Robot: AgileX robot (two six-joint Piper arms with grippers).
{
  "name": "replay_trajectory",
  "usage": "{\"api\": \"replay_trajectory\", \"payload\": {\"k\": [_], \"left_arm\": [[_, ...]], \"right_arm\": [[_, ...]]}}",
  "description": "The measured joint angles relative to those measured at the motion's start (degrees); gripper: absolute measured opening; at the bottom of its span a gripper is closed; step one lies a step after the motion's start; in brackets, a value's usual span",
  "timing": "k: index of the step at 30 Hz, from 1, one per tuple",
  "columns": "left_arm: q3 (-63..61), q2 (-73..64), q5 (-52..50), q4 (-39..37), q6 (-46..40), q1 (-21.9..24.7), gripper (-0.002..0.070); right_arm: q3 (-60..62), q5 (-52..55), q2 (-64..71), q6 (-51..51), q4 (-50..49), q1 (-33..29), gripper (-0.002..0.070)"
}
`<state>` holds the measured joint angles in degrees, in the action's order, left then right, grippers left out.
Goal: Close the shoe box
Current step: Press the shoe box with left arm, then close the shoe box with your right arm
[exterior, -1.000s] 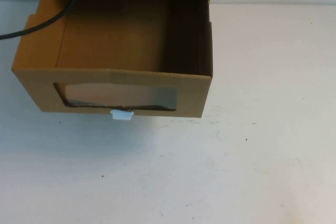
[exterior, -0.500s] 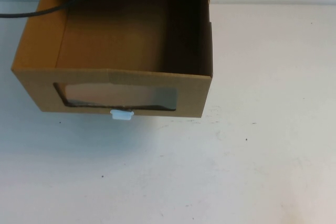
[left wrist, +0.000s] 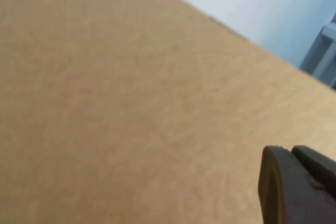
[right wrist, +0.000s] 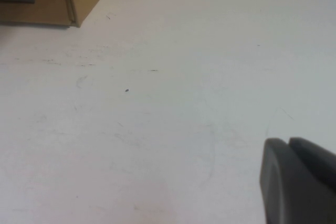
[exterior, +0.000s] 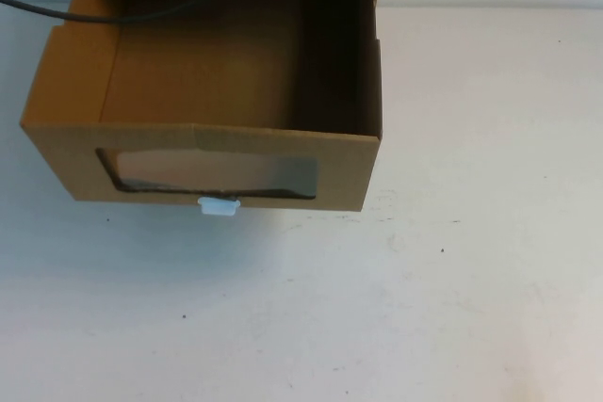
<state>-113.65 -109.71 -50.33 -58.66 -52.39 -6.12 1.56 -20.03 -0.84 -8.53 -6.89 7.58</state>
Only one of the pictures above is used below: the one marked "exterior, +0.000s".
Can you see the cardboard drawer with window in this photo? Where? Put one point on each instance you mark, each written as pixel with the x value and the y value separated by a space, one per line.
pixel 61 162

